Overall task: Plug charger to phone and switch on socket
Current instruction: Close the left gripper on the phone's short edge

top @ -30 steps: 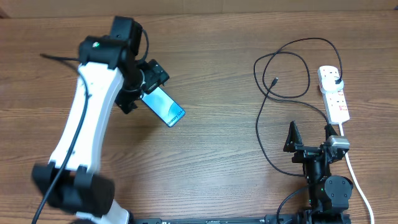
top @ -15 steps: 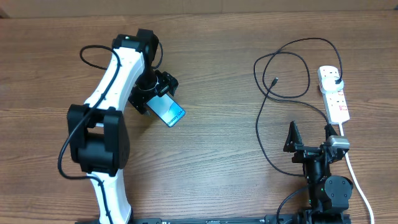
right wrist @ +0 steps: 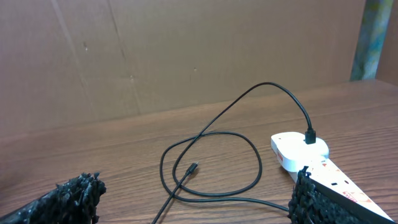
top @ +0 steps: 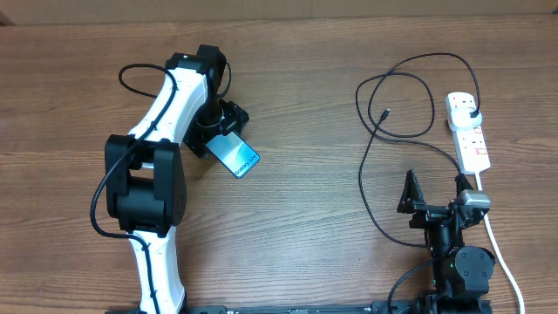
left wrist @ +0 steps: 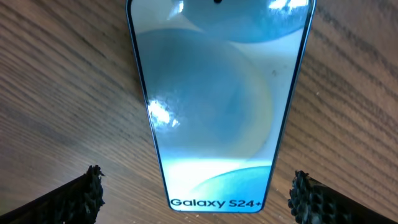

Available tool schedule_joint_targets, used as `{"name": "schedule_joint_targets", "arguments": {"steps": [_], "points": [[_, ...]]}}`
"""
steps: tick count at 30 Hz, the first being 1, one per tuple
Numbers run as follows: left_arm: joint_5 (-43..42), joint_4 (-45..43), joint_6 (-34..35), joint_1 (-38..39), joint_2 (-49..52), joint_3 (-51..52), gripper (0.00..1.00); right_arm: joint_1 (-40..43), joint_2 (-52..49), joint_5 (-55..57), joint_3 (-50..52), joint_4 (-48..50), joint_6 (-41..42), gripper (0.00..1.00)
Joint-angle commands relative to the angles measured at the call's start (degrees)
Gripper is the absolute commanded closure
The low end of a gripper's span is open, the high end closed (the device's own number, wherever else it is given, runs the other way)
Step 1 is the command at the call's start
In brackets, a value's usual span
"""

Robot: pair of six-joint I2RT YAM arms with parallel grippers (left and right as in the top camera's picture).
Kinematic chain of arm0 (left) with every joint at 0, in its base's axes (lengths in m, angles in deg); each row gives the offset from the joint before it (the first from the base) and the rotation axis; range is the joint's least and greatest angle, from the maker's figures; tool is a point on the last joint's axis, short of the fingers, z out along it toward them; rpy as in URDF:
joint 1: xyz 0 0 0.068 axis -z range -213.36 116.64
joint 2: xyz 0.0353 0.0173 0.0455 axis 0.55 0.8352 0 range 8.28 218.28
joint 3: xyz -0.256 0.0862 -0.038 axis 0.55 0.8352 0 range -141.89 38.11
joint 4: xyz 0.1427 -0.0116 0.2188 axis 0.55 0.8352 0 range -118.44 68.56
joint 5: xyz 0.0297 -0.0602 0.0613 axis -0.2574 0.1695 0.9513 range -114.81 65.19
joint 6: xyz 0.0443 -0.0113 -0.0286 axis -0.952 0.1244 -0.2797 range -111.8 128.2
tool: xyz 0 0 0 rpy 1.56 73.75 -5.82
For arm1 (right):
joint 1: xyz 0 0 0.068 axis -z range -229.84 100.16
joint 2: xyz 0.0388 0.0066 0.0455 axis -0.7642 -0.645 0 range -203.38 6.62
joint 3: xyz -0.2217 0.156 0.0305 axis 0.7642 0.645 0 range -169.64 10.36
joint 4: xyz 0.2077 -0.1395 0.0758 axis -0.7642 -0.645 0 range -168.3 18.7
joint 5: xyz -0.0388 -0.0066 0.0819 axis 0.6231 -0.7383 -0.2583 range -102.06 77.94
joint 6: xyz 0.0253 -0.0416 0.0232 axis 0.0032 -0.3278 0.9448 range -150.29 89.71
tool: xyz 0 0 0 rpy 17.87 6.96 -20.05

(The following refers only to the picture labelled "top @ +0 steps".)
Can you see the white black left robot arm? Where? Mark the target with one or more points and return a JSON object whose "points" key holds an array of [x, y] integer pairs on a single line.
{"points": [[143, 195]]}

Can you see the blue Samsung Galaxy smartphone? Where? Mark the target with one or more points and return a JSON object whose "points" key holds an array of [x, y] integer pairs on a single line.
{"points": [[234, 153]]}

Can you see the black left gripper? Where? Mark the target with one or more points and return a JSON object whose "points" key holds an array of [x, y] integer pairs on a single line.
{"points": [[234, 116]]}

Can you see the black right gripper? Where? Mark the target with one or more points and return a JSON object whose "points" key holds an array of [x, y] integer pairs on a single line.
{"points": [[409, 203]]}

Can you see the white USB charger plug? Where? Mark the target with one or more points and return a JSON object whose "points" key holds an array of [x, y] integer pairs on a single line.
{"points": [[463, 118]]}

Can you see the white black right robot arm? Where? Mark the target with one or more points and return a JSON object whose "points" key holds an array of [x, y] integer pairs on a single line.
{"points": [[461, 273]]}

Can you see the white power strip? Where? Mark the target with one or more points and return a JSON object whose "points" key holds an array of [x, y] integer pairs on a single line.
{"points": [[470, 144]]}

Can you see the black mounting rail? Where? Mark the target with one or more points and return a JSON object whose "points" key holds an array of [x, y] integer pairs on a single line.
{"points": [[376, 307]]}

